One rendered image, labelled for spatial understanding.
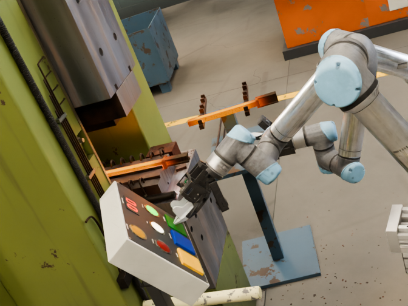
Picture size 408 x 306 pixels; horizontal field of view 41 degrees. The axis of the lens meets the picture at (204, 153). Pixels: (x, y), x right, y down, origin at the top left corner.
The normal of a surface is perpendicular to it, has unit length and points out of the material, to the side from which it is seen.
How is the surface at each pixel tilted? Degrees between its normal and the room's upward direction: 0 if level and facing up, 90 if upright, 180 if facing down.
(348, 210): 0
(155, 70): 90
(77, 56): 90
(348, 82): 84
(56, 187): 90
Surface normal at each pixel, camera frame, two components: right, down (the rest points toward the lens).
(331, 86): -0.45, 0.45
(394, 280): -0.33, -0.84
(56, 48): -0.17, 0.52
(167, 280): 0.24, 0.39
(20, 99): 0.93, -0.20
